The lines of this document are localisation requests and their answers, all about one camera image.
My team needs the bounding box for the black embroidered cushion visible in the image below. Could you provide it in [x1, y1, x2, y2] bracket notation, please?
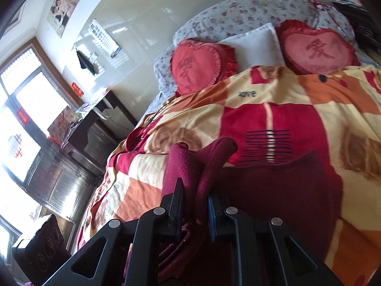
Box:
[12, 214, 71, 285]

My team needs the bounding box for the left red heart pillow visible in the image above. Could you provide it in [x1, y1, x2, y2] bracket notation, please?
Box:
[170, 39, 238, 96]

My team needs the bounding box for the white pillow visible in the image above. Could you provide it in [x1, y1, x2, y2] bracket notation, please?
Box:
[218, 23, 286, 73]

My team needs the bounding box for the red heart pillow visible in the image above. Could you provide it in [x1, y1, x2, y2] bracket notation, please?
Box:
[170, 39, 238, 96]
[276, 19, 360, 75]

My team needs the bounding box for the black garment on wall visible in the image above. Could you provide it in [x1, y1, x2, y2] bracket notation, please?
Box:
[76, 50, 99, 76]

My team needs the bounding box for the maroon sweater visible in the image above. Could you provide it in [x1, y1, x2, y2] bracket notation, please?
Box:
[157, 138, 342, 285]

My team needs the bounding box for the orange red patterned blanket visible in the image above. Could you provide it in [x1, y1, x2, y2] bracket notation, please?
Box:
[77, 65, 380, 285]

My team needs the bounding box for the dark wooden desk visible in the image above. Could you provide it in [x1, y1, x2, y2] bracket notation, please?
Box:
[48, 88, 138, 172]

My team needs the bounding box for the wedding photo poster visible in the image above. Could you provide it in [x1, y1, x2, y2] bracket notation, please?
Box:
[47, 0, 80, 38]

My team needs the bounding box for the dark carved wooden cabinet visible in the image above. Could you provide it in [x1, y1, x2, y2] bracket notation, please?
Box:
[330, 0, 380, 64]

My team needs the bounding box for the floral quilt headboard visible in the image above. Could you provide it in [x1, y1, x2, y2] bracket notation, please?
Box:
[154, 0, 356, 97]

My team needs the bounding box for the right red heart pillow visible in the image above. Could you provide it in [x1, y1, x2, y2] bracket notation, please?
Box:
[276, 19, 360, 75]

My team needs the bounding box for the window with red decals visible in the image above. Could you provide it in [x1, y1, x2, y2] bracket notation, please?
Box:
[1, 37, 89, 236]

